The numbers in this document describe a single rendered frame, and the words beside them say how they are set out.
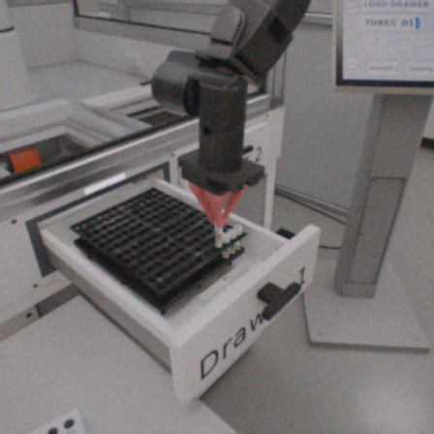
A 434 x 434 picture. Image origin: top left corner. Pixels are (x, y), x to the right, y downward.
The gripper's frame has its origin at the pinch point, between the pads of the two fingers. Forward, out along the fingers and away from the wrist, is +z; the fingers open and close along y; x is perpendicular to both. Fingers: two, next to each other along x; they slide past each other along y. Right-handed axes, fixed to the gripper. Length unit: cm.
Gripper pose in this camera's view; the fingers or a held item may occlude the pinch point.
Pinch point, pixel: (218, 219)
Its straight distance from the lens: 56.5
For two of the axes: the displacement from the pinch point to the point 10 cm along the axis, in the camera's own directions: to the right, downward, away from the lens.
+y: -7.4, -4.0, 5.4
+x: -6.7, 4.0, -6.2
